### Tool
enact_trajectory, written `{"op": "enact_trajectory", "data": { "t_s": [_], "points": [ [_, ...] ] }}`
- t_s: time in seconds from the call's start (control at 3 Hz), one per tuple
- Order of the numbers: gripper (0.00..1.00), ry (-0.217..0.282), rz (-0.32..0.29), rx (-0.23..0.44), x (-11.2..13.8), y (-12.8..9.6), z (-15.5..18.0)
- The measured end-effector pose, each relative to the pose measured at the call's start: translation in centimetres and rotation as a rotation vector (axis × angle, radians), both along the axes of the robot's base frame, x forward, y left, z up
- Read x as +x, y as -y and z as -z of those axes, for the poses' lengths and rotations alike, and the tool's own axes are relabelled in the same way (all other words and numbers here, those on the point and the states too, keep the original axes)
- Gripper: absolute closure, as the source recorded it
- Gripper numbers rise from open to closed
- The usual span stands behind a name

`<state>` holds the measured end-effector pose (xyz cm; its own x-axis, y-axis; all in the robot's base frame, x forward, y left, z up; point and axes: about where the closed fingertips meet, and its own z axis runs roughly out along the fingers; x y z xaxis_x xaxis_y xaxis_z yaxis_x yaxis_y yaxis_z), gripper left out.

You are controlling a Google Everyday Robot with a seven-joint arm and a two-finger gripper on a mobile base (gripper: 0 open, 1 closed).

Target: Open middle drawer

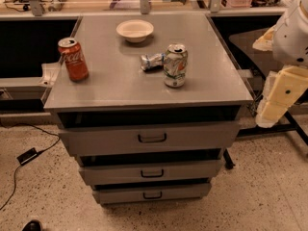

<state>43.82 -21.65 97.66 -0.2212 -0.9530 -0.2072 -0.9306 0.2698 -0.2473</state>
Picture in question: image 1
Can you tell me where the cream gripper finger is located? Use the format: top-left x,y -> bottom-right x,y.
252,26 -> 275,51
255,65 -> 308,128

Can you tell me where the grey drawer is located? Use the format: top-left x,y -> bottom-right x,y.
92,183 -> 211,205
60,121 -> 240,156
79,160 -> 222,186

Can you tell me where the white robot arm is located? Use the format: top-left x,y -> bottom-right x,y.
253,0 -> 308,128

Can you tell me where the grey drawer cabinet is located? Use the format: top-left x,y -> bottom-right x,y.
45,13 -> 252,191

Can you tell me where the grey bottom drawer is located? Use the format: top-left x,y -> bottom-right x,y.
92,183 -> 211,205

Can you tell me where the grey top drawer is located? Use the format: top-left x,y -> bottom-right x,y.
60,121 -> 240,156

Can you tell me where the black side table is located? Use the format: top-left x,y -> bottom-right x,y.
225,28 -> 308,145

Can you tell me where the white green soda can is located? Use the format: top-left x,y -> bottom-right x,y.
164,43 -> 188,88

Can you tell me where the crushed silver can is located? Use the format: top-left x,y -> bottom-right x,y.
141,53 -> 165,71

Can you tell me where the white paper bowl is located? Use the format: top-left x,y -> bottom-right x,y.
116,19 -> 154,43

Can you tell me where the orange soda can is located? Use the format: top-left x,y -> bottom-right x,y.
58,38 -> 89,82

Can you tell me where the black power adapter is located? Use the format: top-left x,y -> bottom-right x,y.
17,147 -> 39,166

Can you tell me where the black shoe tip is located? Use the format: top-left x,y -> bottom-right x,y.
22,219 -> 43,231

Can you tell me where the black floor cable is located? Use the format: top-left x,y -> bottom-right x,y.
0,122 -> 62,212

